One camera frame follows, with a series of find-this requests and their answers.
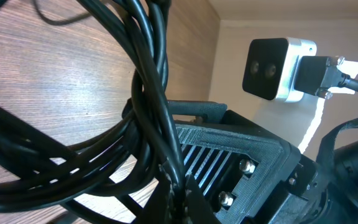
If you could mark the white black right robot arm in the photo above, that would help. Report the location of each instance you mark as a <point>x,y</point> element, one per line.
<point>337,178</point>

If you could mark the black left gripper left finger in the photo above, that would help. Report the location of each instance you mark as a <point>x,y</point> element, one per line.
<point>160,208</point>

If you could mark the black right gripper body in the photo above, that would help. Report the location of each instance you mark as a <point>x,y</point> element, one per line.
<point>246,173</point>

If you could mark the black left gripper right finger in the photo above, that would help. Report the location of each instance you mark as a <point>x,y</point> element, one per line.
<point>197,209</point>

